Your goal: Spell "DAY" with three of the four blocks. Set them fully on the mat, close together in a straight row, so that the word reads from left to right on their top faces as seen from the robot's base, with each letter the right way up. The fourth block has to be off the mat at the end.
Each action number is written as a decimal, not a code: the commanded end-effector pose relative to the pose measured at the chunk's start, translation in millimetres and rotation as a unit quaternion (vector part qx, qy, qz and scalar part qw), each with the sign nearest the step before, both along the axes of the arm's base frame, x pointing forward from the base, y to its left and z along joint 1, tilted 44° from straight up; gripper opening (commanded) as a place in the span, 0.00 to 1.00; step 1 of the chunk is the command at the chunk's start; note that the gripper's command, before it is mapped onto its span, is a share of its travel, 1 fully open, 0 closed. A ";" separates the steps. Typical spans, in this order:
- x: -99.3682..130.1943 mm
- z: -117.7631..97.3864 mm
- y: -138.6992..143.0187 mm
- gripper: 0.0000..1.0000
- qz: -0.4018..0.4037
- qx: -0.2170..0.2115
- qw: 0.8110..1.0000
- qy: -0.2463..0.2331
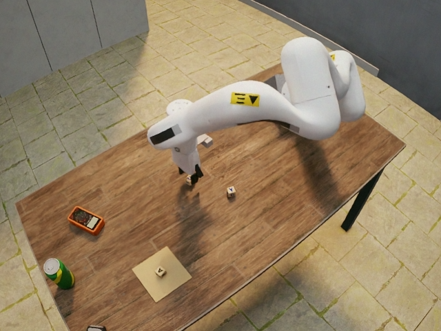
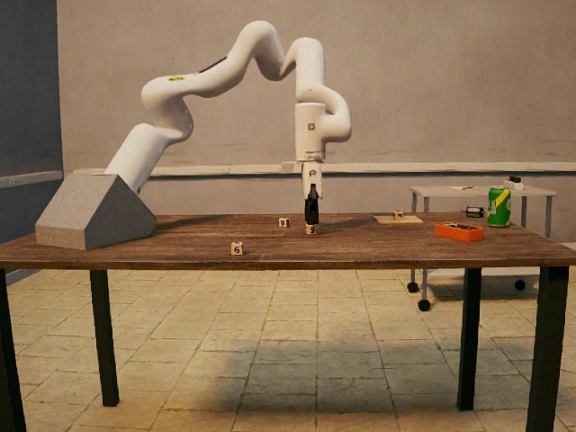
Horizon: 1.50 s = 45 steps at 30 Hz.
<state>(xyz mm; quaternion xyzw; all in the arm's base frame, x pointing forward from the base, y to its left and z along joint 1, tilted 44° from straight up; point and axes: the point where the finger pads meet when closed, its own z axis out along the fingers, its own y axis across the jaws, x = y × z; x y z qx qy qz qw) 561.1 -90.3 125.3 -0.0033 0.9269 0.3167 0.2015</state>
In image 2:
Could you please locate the beige square mat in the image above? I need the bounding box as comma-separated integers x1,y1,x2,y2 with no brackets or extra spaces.
373,216,423,224

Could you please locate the green and yellow drink can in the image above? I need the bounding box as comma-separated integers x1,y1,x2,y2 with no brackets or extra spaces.
488,185,511,229

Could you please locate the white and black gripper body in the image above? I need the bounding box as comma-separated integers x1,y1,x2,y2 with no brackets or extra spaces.
301,162,324,200

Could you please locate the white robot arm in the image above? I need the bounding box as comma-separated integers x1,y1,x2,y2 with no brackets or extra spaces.
104,21,352,199

